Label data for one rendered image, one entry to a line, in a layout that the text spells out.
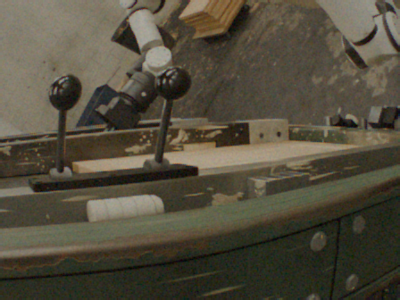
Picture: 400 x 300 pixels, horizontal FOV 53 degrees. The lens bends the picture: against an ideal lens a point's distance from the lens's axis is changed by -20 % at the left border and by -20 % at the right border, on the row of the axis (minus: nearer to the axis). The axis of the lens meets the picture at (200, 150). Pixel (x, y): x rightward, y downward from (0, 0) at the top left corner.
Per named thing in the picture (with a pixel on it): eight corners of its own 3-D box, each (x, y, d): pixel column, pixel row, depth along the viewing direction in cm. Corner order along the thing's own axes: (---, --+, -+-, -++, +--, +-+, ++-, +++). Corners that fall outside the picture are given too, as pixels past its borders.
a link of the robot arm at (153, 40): (178, 83, 129) (162, 46, 134) (175, 67, 121) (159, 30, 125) (154, 91, 129) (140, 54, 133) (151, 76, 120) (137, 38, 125)
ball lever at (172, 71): (178, 184, 55) (202, 73, 48) (145, 187, 53) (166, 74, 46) (163, 164, 58) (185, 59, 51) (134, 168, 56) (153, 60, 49)
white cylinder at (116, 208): (95, 232, 45) (166, 223, 49) (91, 204, 45) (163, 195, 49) (87, 226, 48) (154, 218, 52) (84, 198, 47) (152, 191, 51)
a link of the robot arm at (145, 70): (156, 106, 126) (182, 74, 129) (151, 87, 116) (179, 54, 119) (123, 86, 128) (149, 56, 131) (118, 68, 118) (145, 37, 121)
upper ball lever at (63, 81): (79, 195, 49) (87, 80, 42) (49, 197, 47) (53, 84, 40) (70, 174, 52) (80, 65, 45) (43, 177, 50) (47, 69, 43)
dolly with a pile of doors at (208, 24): (255, 3, 422) (224, -21, 404) (233, 41, 414) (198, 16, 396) (224, 11, 476) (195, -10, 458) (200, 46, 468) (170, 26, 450)
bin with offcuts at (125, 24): (185, 31, 537) (142, 4, 509) (162, 66, 529) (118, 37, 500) (167, 37, 583) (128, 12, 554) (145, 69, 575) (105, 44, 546)
